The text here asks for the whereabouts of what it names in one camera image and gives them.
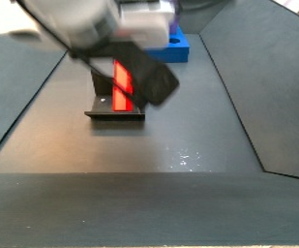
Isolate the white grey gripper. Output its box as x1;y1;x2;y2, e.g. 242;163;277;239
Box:
69;0;180;106

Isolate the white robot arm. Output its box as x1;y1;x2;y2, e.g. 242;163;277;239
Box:
0;0;180;108

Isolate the purple rounded triangle block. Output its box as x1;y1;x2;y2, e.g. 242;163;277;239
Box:
169;0;184;35

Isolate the blue shape sorter base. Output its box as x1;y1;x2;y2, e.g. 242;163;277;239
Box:
148;27;192;63

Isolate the dark grey curved holder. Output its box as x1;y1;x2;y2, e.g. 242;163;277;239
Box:
85;72;146;121

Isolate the black cable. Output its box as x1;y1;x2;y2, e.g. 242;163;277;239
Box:
16;0;150;109

